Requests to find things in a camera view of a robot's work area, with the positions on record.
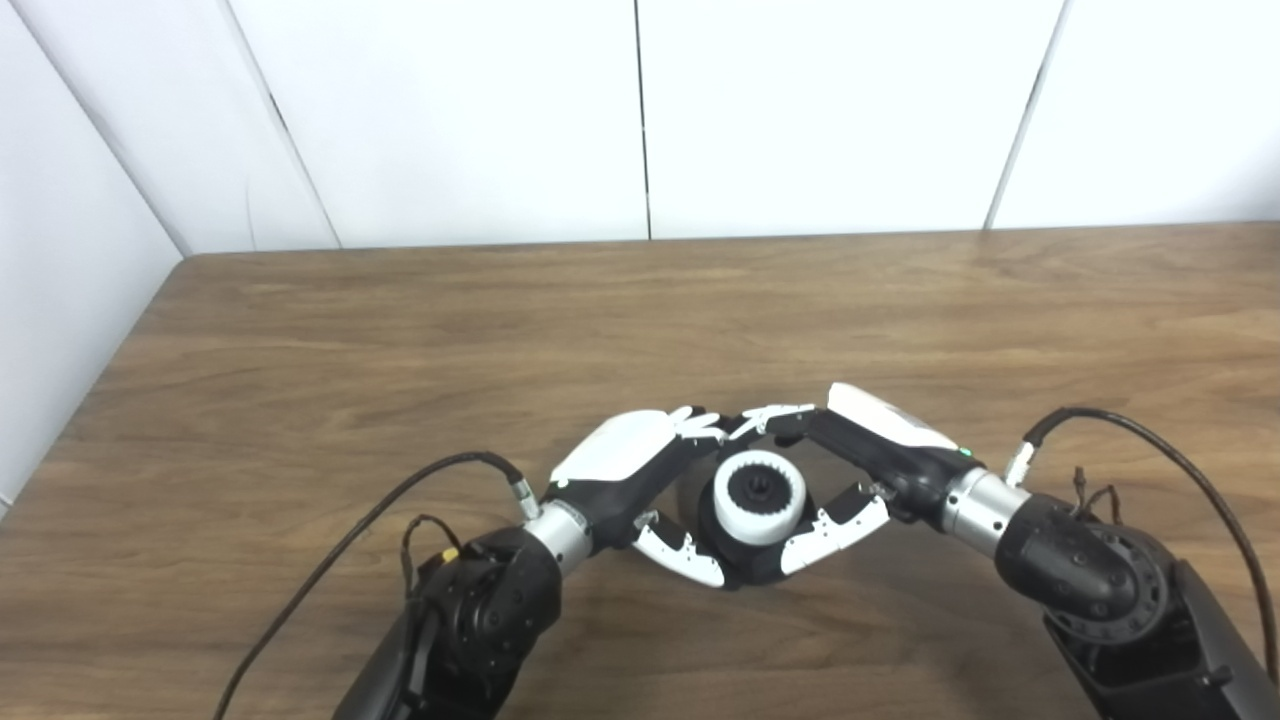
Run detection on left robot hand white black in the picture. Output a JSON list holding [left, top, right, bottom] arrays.
[[545, 405, 733, 589]]

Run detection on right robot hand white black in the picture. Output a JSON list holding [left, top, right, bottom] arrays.
[[725, 382, 986, 578]]

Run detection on round black plastic part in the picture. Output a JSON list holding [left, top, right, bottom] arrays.
[[697, 468, 803, 589]]

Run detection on white plastic ring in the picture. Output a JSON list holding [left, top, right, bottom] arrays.
[[712, 450, 807, 547]]

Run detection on thin right arm wire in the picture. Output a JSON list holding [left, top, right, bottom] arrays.
[[1071, 464, 1127, 528]]

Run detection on thin arm wire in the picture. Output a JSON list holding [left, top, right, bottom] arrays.
[[1071, 464, 1127, 528], [399, 514, 464, 603]]

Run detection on thin left arm wire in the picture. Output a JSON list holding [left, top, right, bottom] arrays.
[[399, 514, 464, 603]]

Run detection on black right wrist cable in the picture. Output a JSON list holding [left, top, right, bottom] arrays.
[[1004, 405, 1280, 683]]

